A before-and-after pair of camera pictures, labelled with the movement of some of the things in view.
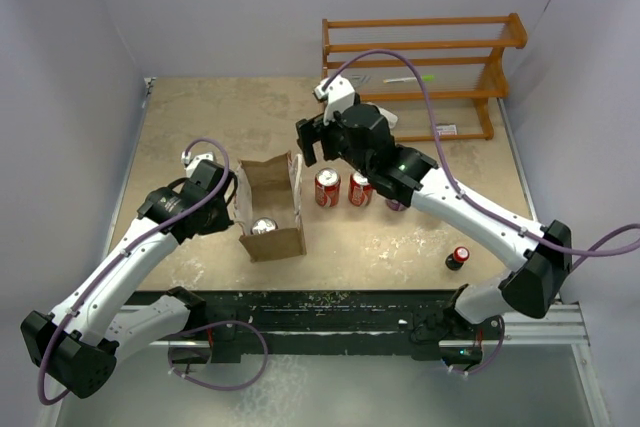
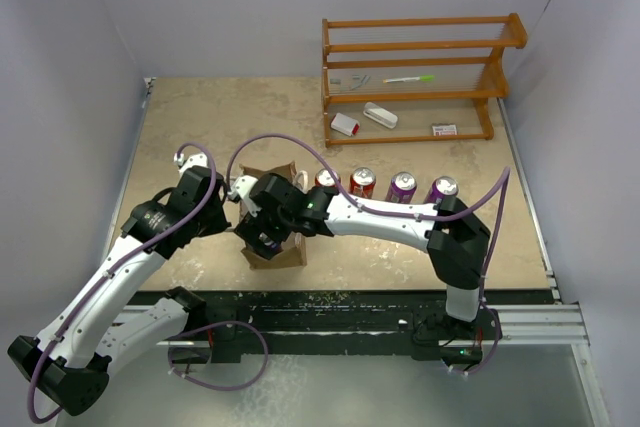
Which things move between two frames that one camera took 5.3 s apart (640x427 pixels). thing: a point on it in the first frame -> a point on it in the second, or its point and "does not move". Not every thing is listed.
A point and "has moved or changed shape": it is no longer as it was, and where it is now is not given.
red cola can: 327,185 does not move
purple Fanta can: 263,225 has moved or changed shape
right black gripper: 310,132 -> 252,229
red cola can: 360,191 does not move
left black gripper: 221,223 does not move
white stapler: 392,119 does not move
